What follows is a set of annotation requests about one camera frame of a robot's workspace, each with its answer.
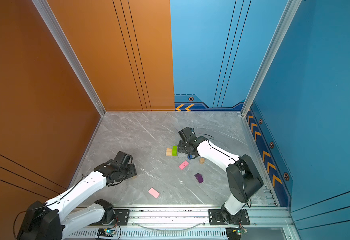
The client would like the green wood block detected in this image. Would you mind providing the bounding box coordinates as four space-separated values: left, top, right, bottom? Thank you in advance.
172 146 178 156

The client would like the engraved natural wood block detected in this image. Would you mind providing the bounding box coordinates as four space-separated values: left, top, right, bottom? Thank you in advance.
166 148 173 157

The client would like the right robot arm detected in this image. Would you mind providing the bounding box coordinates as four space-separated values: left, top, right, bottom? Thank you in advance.
178 138 264 217

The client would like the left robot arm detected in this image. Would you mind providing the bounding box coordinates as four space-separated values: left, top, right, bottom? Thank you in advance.
14 164 137 240

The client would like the pink block near centre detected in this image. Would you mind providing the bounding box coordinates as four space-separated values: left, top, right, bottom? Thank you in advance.
179 161 189 170

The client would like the pink block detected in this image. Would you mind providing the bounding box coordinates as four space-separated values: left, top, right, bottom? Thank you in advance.
148 188 160 199
179 161 189 170

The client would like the purple house-shaped block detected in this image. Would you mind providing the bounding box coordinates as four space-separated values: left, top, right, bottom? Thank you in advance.
195 173 204 184

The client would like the pink block near front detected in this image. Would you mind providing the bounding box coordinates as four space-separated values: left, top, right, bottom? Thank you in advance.
148 188 160 199

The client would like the left green circuit board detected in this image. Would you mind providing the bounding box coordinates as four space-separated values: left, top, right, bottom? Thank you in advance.
97 229 118 238

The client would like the green circuit board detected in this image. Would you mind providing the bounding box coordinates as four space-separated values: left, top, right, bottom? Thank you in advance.
226 228 248 240
97 229 118 238

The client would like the right green circuit board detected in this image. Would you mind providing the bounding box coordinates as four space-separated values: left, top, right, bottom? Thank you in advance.
226 228 248 240

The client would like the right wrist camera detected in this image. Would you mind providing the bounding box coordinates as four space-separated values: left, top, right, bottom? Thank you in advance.
179 127 196 143

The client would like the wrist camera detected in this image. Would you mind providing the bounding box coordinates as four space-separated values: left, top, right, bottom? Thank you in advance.
114 151 133 168
179 127 196 143

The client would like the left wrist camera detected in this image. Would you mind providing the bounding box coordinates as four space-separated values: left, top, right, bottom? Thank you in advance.
114 151 133 168

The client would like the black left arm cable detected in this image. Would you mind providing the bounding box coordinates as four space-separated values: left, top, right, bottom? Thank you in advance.
12 173 89 240

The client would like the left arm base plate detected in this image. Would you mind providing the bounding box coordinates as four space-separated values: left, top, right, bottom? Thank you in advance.
90 209 130 227

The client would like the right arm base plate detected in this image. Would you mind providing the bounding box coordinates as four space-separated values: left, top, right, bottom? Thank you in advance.
208 209 251 226

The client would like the aluminium front rail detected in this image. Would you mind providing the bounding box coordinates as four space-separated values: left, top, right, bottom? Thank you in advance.
64 207 300 240

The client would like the aluminium corner post right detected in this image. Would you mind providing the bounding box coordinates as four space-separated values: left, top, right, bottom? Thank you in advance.
241 0 302 117

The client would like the aluminium corner post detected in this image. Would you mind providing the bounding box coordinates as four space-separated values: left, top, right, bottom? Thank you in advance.
241 0 302 117
32 0 106 117

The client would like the aluminium corner post left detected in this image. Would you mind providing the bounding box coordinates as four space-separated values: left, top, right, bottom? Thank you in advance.
32 0 106 117

